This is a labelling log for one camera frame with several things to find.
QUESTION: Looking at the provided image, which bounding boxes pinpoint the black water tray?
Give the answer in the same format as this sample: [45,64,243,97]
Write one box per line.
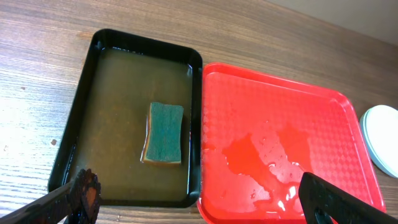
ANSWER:
[48,29,203,208]

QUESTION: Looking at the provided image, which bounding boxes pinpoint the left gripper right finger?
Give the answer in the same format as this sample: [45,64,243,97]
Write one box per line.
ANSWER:
[298,172,397,224]

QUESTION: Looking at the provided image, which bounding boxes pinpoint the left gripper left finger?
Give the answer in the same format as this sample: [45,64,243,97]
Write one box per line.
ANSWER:
[1,169,101,224]

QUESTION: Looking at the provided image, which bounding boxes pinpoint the white plate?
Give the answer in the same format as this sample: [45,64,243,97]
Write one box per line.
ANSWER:
[359,105,397,178]

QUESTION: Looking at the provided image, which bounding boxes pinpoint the green yellow sponge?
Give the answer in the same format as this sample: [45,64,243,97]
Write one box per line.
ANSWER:
[141,102,183,164]

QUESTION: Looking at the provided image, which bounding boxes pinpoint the red plastic tray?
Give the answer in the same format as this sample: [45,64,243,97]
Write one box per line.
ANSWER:
[197,63,386,223]

